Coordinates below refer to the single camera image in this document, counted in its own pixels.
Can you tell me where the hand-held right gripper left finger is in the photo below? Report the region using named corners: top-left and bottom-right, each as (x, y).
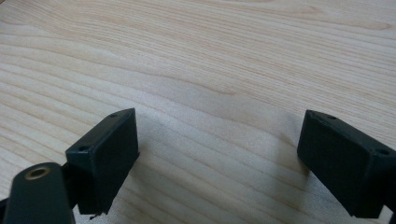
top-left (64, 107), bottom-right (140, 217)

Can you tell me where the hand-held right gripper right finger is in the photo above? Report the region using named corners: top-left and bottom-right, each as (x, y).
top-left (296, 109), bottom-right (396, 219)

